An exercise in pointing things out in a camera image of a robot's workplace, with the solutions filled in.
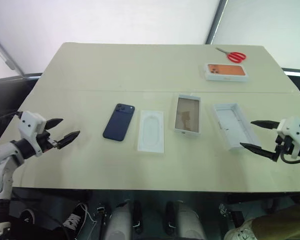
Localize black white sneaker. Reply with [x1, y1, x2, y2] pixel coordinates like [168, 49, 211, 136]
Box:
[61, 202, 89, 231]

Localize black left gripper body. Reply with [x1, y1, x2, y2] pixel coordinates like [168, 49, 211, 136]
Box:
[36, 129, 60, 154]

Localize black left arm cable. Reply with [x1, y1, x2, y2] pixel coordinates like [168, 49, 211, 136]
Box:
[0, 111, 22, 126]

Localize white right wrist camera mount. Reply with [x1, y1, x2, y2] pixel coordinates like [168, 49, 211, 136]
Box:
[276, 116, 300, 160]

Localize white box lid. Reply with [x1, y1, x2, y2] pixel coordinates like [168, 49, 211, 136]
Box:
[212, 101, 262, 152]

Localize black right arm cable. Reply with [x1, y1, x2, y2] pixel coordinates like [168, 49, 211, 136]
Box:
[279, 152, 300, 165]

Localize dark blue smartphone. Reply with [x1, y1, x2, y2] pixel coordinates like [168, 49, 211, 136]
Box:
[102, 102, 136, 140]

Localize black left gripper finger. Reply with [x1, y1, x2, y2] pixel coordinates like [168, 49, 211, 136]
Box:
[45, 118, 64, 130]
[56, 130, 81, 150]

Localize white paper insert tray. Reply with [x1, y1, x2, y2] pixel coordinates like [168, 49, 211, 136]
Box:
[136, 109, 166, 154]

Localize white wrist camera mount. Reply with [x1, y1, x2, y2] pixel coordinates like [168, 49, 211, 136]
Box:
[17, 111, 47, 158]
[276, 116, 300, 160]

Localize grey slanted frame bar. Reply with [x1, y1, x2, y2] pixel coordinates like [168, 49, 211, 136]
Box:
[0, 29, 25, 76]

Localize silver rounded robot leg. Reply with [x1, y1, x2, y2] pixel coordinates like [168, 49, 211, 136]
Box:
[166, 199, 208, 240]
[103, 199, 134, 240]

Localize olive trouser leg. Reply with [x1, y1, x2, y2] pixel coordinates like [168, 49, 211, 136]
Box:
[249, 202, 300, 240]

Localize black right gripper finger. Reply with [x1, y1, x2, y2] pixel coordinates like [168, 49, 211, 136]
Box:
[250, 119, 281, 130]
[239, 142, 277, 163]

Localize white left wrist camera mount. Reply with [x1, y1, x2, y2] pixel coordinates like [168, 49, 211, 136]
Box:
[17, 111, 47, 158]

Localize dark window frame post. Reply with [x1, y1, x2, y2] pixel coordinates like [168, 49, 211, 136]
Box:
[204, 0, 229, 45]

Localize orange print phone box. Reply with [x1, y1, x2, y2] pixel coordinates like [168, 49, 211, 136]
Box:
[202, 62, 250, 82]

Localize white phone box base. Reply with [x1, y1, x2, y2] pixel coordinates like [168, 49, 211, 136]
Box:
[173, 93, 202, 137]

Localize red handled scissors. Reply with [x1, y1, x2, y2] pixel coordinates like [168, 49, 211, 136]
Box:
[215, 47, 248, 63]

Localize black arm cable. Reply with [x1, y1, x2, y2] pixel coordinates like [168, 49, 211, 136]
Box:
[0, 111, 22, 126]
[279, 152, 300, 165]

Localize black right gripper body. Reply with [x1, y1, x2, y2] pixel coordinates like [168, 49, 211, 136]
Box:
[273, 134, 294, 163]

